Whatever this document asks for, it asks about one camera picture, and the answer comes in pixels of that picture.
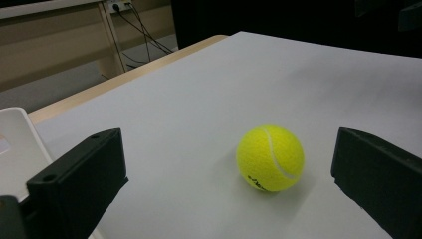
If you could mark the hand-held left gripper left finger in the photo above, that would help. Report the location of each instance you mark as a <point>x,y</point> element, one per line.
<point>76,179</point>

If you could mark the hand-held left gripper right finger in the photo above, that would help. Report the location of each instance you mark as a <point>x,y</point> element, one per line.
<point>381,176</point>

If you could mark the white plastic tray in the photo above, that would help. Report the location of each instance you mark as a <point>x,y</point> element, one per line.
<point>16,142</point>

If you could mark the yellow tennis ball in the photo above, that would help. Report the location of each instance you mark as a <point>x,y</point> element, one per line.
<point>270,158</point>

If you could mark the light wooden table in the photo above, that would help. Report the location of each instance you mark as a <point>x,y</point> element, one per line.
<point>99,88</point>

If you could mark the beige wooden desk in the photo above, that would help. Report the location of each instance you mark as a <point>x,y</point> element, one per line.
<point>49,43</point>

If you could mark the white board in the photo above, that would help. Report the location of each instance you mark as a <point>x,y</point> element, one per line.
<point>205,96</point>

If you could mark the white power strip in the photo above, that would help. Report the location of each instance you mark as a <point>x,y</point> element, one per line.
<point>120,6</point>

